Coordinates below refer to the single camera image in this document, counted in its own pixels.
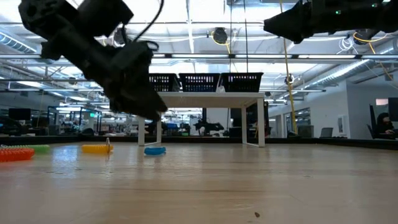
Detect green spiral coil band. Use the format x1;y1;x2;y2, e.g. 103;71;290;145
0;144;51;154

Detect person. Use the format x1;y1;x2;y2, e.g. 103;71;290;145
374;111;397;140

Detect white riser shelf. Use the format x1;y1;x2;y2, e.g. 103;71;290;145
137;91;266;148

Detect yellow-orange spiral coil band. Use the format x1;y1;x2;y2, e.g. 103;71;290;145
81;137;114;154

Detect white wall box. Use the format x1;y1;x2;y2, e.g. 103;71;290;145
337;114;346;135

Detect black plastic mesh basket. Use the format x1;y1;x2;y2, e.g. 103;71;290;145
179;73;221;93
220;72;264;93
148;73;181;93

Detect grey laptop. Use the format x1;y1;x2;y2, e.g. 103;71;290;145
319;127;335;139

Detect black aluminium rig frame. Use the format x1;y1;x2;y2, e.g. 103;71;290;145
0;133;398;151

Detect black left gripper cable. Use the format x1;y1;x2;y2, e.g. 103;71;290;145
133;0;165;52

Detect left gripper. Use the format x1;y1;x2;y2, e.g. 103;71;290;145
41;29;169;121

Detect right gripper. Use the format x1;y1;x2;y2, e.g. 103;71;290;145
263;0;353;45

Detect black computer monitor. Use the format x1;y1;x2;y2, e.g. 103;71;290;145
8;108;32;121
387;97;398;122

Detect black hanging cable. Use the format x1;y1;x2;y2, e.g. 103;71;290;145
244;0;249;74

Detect red-orange spiral coil band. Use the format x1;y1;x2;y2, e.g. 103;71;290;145
0;147;36;163

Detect yellow hanging cable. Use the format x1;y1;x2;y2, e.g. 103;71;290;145
281;37;299;135

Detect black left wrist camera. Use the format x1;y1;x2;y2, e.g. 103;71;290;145
116;40;159;83

